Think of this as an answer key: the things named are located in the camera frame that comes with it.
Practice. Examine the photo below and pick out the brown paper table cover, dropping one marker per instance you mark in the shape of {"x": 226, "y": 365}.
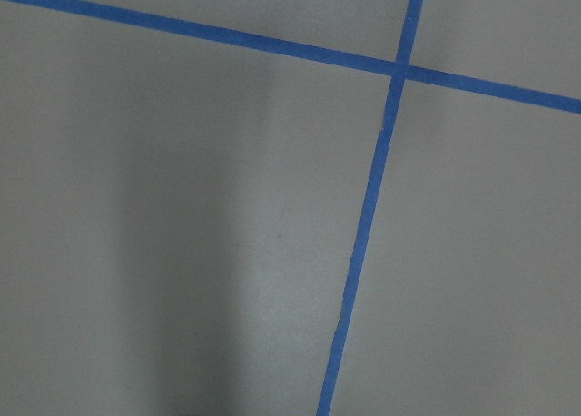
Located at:
{"x": 290, "y": 207}

